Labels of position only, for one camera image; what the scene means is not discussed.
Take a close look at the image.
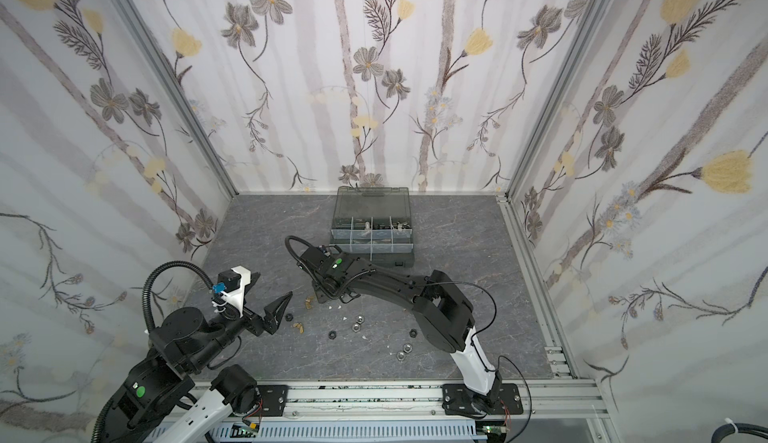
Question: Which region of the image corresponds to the green compartment organizer box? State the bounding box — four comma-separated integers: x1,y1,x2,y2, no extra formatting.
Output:
330,187,415,268

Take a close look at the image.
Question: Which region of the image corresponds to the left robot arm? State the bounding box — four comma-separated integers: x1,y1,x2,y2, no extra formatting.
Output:
91,261,293,442

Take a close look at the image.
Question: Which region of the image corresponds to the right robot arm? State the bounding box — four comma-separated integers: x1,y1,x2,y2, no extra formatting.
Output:
285,236,533,420

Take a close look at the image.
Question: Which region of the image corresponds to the silver nut pair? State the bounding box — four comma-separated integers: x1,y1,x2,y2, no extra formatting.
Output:
396,343,413,362

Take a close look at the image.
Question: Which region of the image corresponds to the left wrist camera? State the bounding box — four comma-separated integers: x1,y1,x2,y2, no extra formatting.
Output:
212,266,252,317

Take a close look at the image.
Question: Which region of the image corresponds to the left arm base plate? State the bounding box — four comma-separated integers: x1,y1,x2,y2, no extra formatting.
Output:
254,385,289,417

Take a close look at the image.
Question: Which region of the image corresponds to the white cable duct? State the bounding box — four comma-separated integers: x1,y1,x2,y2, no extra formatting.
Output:
210,420,488,442

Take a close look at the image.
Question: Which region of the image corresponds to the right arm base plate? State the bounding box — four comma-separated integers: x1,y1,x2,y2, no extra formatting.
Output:
441,383,524,419

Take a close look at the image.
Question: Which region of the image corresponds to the aluminium front rail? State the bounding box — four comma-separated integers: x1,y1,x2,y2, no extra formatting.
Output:
125,379,607,423

